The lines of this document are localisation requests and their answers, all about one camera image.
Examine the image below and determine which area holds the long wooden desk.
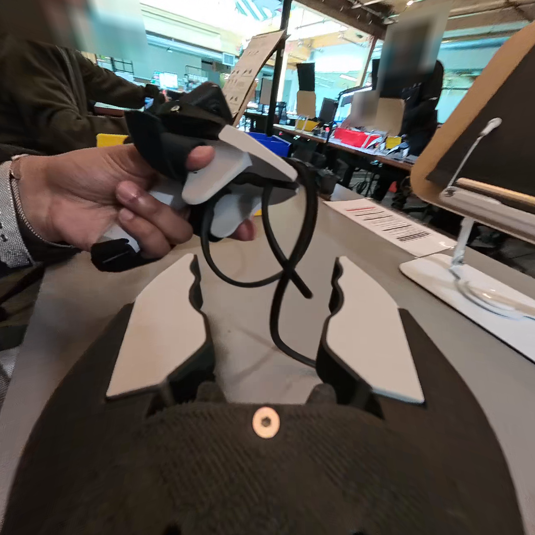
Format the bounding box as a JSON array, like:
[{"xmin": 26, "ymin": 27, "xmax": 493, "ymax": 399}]
[{"xmin": 274, "ymin": 123, "xmax": 419, "ymax": 172}]

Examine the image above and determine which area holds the red storage bin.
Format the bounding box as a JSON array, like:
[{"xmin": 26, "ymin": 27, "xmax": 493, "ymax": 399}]
[{"xmin": 334, "ymin": 127, "xmax": 383, "ymax": 148}]

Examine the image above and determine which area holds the silver mesh watch band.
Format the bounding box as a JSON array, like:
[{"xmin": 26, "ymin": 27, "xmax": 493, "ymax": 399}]
[{"xmin": 0, "ymin": 155, "xmax": 42, "ymax": 268}]

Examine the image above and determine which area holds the black panel with cardboard board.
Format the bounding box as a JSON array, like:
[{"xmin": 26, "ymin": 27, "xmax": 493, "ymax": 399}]
[{"xmin": 296, "ymin": 63, "xmax": 317, "ymax": 120}]

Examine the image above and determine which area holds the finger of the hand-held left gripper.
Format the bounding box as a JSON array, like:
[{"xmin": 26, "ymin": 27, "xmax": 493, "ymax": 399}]
[
  {"xmin": 217, "ymin": 125, "xmax": 299, "ymax": 183},
  {"xmin": 234, "ymin": 183, "xmax": 300, "ymax": 206}
]

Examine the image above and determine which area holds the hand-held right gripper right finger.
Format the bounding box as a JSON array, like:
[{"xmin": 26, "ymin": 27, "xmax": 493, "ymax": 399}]
[{"xmin": 315, "ymin": 256, "xmax": 425, "ymax": 405}]

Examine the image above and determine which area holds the black cable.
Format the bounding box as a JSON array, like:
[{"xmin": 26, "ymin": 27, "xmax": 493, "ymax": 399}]
[{"xmin": 201, "ymin": 159, "xmax": 320, "ymax": 368}]

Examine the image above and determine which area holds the black pole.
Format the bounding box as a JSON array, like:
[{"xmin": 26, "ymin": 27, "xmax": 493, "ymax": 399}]
[{"xmin": 267, "ymin": 0, "xmax": 292, "ymax": 126}]

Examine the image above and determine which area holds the cardboard sheet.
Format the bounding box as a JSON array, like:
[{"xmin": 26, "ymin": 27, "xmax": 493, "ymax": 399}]
[{"xmin": 222, "ymin": 30, "xmax": 289, "ymax": 126}]

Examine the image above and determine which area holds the printed paper sheet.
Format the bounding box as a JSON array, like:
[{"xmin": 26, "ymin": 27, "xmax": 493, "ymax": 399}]
[{"xmin": 323, "ymin": 198, "xmax": 456, "ymax": 257}]

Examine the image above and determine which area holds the blue storage bin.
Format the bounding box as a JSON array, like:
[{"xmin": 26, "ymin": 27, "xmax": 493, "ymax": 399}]
[{"xmin": 247, "ymin": 132, "xmax": 291, "ymax": 159}]

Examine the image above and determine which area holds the white document stand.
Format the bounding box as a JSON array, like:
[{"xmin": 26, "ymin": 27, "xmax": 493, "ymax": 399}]
[{"xmin": 399, "ymin": 118, "xmax": 535, "ymax": 362}]

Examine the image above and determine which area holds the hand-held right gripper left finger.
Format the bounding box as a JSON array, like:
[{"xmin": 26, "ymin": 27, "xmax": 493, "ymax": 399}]
[{"xmin": 106, "ymin": 253, "xmax": 217, "ymax": 398}]

